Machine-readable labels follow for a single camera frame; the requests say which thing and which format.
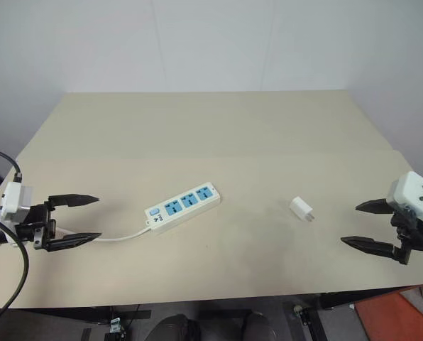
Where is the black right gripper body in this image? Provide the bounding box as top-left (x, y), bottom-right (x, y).
top-left (390, 209), bottom-right (423, 266)

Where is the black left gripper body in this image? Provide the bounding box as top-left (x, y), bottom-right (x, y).
top-left (14, 200), bottom-right (58, 251)

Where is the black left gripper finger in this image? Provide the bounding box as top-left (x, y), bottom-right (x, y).
top-left (42, 232), bottom-right (103, 253)
top-left (48, 193), bottom-right (101, 209)

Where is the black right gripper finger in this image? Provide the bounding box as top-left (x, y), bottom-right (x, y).
top-left (354, 197), bottom-right (397, 215)
top-left (339, 235), bottom-right (400, 259)

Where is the white plug adapter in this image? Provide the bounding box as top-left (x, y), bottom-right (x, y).
top-left (289, 195), bottom-right (317, 224)

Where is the white blue power strip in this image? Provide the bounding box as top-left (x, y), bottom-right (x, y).
top-left (143, 181), bottom-right (222, 234)

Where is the orange floor object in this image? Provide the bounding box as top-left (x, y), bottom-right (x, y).
top-left (345, 283), bottom-right (423, 341)

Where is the dark rounded shape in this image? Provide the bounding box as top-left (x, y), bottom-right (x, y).
top-left (150, 313), bottom-right (199, 341)

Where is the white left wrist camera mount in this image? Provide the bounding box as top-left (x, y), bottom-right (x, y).
top-left (0, 180), bottom-right (33, 224)

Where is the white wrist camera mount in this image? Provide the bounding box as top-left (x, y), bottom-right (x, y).
top-left (387, 171), bottom-right (423, 256)
top-left (0, 180), bottom-right (33, 224)

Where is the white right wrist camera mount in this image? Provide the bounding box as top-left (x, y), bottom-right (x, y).
top-left (387, 171), bottom-right (423, 256)

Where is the black table frame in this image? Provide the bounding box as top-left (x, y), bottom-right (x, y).
top-left (0, 283), bottom-right (423, 341)

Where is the white power cable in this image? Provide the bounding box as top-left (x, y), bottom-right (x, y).
top-left (57, 227), bottom-right (153, 244)

